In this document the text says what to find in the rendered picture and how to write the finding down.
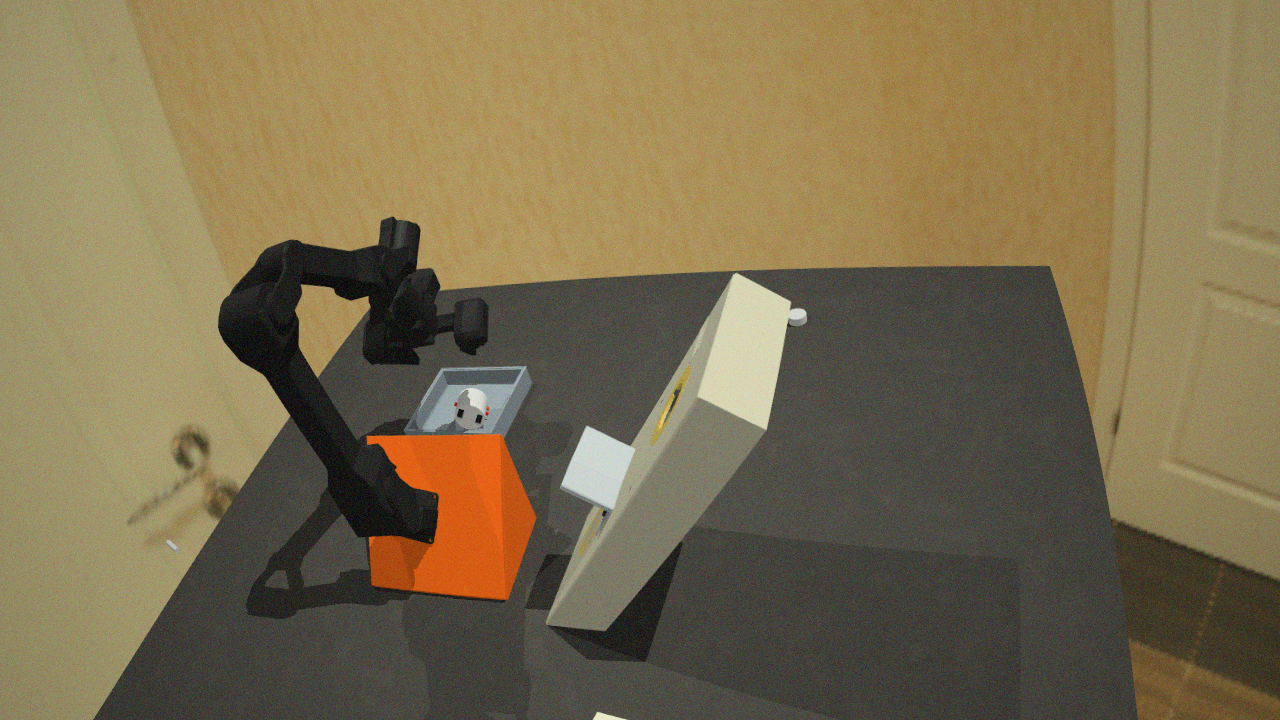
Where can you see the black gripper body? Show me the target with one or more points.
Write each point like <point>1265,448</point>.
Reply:
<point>469,323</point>

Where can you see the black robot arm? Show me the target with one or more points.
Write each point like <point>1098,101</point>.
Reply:
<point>258,322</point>

